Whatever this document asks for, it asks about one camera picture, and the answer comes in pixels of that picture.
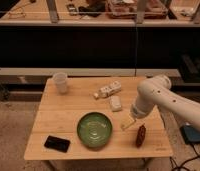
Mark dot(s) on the small white box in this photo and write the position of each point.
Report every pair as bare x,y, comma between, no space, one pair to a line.
115,103

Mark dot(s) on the dark box at right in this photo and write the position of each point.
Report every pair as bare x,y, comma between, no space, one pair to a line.
189,68

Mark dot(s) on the light wooden table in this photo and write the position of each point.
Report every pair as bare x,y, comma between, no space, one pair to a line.
58,116

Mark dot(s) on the blue power box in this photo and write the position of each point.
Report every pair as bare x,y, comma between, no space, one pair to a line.
190,134

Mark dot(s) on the black remote on shelf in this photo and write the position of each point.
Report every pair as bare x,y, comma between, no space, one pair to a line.
72,9

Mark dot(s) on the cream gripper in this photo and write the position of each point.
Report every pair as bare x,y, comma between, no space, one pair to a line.
127,122

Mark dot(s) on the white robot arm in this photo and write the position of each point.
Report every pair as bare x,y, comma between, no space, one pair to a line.
156,91

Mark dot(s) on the white ceramic cup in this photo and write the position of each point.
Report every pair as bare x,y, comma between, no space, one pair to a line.
60,81

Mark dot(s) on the dark red chili pepper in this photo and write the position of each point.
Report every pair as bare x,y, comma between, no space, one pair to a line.
140,135

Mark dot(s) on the green ceramic bowl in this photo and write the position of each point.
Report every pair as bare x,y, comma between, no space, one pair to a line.
94,130

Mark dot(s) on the eyeglasses on shelf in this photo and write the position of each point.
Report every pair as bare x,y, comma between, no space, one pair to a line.
14,15

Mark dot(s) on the black smartphone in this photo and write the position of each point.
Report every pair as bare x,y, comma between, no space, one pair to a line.
56,143

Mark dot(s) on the red tray on shelf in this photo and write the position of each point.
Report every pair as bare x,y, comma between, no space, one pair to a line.
155,9

